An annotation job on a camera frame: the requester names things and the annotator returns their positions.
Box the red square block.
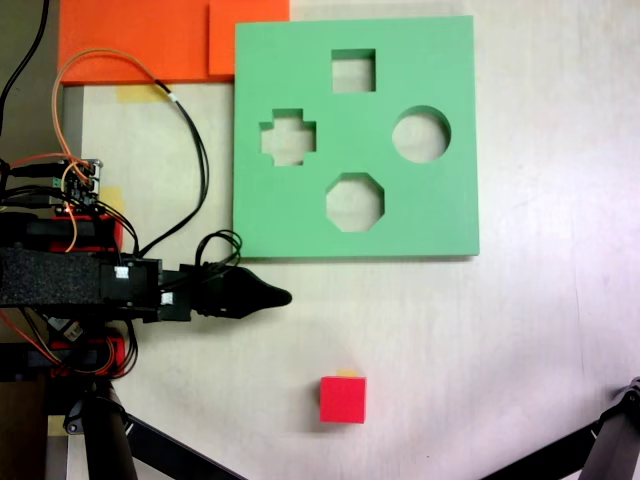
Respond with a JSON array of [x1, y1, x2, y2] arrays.
[[319, 376, 368, 425]]

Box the red base clamp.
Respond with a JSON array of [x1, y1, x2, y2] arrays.
[[52, 217, 125, 254], [49, 337, 126, 379]]

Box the thin black tripod strut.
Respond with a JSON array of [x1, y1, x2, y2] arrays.
[[124, 414, 249, 480], [482, 422, 601, 480]]

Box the black tripod leg tube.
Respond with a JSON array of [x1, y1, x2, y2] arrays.
[[64, 379, 139, 480], [582, 377, 640, 480]]

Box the green shape sorter board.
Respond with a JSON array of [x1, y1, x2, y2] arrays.
[[232, 14, 481, 260]]

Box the wide yellow tape piece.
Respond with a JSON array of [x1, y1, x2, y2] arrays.
[[117, 83, 166, 105]]

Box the black gripper wire loop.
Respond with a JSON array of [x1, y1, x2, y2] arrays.
[[196, 229, 244, 274]]

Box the grey cable plug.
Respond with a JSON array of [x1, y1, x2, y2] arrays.
[[47, 314, 84, 344]]

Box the circuit board with wires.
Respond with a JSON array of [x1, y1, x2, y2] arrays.
[[49, 158, 104, 214]]

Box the orange wire loop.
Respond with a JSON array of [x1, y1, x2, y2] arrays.
[[52, 48, 174, 169]]

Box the thick black cable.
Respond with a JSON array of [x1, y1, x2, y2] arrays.
[[0, 0, 51, 137]]

